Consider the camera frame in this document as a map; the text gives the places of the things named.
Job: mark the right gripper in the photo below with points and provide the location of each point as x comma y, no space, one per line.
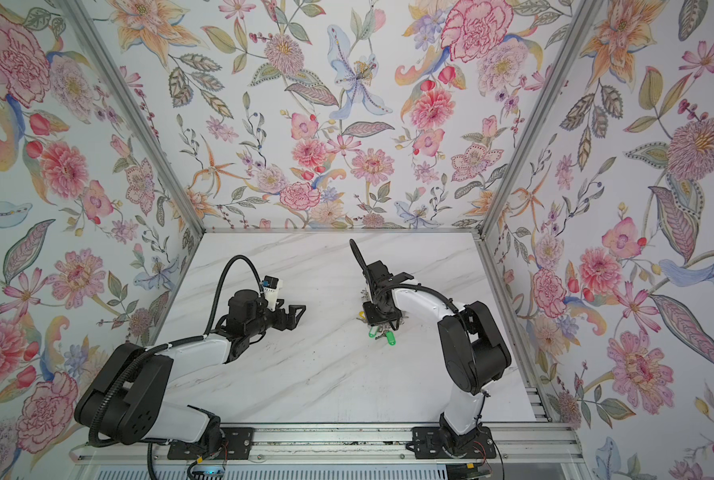
380,311

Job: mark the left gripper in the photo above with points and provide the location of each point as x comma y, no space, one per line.
281,316

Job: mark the metal keyring disc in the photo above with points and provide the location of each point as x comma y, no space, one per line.
375,317

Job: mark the green key tag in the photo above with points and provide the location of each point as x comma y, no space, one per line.
378,332

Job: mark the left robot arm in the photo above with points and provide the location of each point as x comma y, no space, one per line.
126,402

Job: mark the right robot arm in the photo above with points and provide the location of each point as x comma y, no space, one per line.
473,348

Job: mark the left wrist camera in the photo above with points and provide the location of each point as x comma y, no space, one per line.
271,288

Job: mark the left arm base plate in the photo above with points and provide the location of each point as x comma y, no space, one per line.
227,443

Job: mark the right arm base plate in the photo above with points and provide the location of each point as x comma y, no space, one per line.
442,443

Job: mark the aluminium front rail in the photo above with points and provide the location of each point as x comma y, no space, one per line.
351,451

